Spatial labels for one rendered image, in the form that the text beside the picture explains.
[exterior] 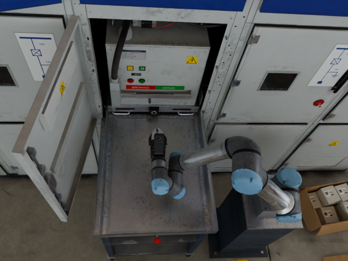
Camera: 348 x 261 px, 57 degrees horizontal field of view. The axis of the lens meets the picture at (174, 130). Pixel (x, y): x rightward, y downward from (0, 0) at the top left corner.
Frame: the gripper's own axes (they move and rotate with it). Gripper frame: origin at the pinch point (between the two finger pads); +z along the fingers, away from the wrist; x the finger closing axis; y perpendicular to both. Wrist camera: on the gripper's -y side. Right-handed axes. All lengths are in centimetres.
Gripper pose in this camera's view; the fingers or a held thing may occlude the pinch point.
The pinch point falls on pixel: (157, 128)
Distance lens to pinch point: 162.0
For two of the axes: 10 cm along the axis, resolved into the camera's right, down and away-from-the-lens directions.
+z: -0.8, -7.5, 6.5
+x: 9.9, -0.2, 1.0
